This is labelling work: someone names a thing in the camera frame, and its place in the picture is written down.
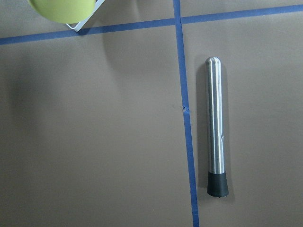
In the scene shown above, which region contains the green cup on rack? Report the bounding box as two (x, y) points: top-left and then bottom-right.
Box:
(28, 0), (96, 24)

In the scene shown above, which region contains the steel muddler black tip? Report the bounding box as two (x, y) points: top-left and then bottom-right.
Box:
(205, 57), (229, 198)

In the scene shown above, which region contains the white wire cup rack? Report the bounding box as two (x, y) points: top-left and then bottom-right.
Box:
(66, 0), (105, 32)

